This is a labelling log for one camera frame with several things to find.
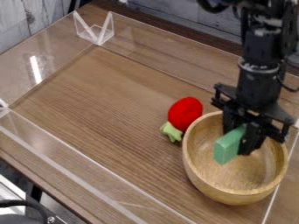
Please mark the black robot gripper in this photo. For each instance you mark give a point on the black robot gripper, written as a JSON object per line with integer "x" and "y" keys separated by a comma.
{"x": 250, "y": 105}

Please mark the green rectangular block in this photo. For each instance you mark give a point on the green rectangular block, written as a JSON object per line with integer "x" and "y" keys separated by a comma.
{"x": 226, "y": 148}

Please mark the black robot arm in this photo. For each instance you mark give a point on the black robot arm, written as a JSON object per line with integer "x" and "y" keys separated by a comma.
{"x": 270, "y": 39}

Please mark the brown wooden bowl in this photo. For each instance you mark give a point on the brown wooden bowl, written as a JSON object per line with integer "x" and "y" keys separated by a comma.
{"x": 247, "y": 178}

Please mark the red plush strawberry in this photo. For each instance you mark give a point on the red plush strawberry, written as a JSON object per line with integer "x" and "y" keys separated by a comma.
{"x": 182, "y": 114}

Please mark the clear acrylic tray wall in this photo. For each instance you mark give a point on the clear acrylic tray wall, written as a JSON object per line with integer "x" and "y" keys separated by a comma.
{"x": 80, "y": 127}

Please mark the clear acrylic corner bracket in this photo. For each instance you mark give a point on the clear acrylic corner bracket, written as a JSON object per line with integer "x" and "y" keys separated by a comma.
{"x": 95, "y": 34}

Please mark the black metal table frame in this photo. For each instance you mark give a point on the black metal table frame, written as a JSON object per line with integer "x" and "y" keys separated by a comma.
{"x": 37, "y": 209}

